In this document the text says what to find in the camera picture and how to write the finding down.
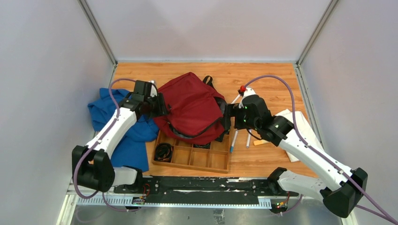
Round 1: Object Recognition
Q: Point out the white marker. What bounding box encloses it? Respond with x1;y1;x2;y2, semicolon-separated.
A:
231;95;241;104

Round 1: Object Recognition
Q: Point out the red backpack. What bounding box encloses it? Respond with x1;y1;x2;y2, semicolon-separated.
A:
153;72;230;145

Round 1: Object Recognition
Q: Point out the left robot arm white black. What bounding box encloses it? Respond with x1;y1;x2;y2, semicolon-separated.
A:
72;80;168;199

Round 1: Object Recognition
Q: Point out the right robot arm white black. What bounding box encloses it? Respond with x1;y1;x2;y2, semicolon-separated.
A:
225;94;368;218

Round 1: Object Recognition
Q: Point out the blue capped marker left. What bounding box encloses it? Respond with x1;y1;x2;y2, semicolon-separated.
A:
230;130;238;153

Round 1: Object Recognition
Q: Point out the blue capped marker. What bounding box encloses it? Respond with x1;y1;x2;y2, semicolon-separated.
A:
246;134;251;148
230;130;238;153

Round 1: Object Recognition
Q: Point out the blue capped marker right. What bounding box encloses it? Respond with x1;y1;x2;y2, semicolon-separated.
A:
246;134;251;148

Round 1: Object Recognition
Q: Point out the white paper towel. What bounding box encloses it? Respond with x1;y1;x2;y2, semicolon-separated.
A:
276;109;324;152

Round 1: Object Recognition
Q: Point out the blue cloth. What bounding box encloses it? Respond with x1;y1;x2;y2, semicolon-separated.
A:
87;88;159;172

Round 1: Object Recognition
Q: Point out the wooden compartment tray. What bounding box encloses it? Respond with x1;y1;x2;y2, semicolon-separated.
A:
152;131;231;173

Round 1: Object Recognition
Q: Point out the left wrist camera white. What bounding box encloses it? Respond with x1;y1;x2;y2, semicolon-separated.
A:
149;80;158;97

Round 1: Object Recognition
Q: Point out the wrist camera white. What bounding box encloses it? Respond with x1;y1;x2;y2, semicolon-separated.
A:
238;86;256;108
149;80;158;97

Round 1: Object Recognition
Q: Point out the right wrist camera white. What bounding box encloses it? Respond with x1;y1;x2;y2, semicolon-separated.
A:
238;86;256;108

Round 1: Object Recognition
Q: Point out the coiled cable tray middle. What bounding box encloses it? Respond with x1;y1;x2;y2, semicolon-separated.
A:
193;142;211;150

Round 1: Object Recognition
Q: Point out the coiled black cable front left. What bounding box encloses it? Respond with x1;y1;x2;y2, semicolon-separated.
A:
153;142;174;163

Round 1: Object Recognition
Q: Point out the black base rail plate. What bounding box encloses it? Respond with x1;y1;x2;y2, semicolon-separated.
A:
113;176;298;205

